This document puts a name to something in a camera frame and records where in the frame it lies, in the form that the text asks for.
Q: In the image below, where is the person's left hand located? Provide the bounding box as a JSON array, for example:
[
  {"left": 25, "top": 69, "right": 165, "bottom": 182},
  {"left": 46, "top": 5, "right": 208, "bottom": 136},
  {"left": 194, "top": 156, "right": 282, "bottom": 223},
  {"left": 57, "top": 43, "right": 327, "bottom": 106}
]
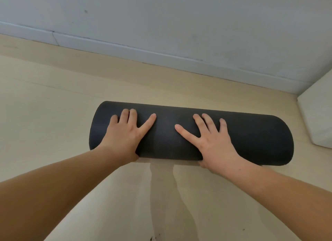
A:
[{"left": 97, "top": 108, "right": 157, "bottom": 164}]

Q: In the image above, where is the blue-grey yoga mat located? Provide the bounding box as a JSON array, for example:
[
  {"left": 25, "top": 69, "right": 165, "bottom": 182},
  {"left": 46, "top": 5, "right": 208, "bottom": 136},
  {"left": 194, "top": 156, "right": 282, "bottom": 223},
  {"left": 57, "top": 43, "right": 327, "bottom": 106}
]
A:
[{"left": 89, "top": 101, "right": 295, "bottom": 167}]

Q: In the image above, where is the person's left forearm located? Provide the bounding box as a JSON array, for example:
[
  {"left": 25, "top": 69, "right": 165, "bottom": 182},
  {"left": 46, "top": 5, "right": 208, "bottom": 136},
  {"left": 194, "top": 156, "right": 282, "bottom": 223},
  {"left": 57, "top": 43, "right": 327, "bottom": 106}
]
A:
[{"left": 0, "top": 144, "right": 128, "bottom": 241}]

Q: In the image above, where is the person's right forearm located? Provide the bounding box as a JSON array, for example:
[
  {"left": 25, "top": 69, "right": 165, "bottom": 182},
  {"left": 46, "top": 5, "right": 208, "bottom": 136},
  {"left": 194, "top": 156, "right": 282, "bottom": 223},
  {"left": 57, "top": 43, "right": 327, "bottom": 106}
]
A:
[{"left": 223, "top": 156, "right": 332, "bottom": 241}]

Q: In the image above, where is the person's right hand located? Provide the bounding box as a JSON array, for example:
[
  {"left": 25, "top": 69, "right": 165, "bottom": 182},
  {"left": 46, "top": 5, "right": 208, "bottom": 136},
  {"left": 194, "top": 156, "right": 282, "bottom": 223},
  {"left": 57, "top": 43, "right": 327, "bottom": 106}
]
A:
[{"left": 174, "top": 113, "right": 243, "bottom": 176}]

